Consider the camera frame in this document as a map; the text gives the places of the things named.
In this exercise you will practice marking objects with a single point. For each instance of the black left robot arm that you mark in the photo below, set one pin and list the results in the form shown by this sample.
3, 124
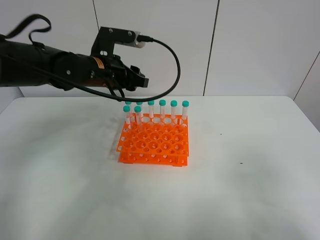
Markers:
26, 65

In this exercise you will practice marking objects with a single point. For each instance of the second row left tube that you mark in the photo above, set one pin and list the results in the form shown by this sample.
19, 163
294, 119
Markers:
127, 114

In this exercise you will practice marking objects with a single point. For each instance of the teal-capped test tube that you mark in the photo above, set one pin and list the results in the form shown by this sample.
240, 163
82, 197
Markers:
137, 116

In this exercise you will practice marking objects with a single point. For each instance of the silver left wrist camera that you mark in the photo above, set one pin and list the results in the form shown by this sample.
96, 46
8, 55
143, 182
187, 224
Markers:
108, 37

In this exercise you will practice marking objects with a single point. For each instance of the orange test tube rack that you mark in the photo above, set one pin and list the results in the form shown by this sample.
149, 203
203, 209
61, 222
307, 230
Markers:
158, 141

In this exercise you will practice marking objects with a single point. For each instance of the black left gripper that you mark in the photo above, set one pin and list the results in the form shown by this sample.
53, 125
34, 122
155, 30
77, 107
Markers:
98, 71

